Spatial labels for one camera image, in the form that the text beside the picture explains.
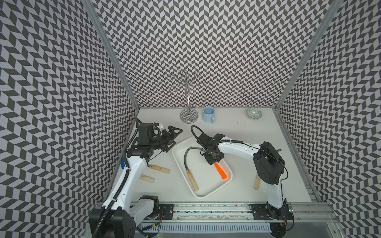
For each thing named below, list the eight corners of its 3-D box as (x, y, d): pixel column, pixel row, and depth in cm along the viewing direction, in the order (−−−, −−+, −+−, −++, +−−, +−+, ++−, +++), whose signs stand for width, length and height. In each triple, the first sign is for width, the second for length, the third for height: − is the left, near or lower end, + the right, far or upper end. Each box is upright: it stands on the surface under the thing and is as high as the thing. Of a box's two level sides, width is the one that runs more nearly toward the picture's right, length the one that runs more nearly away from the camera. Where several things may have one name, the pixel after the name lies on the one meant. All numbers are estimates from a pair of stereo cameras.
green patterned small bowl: (252, 122, 111) (254, 118, 107) (243, 114, 116) (245, 110, 113) (262, 117, 114) (264, 113, 110) (253, 109, 120) (255, 105, 116)
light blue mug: (202, 124, 110) (203, 118, 105) (202, 110, 118) (202, 105, 114) (215, 124, 110) (215, 118, 105) (213, 110, 118) (214, 105, 114)
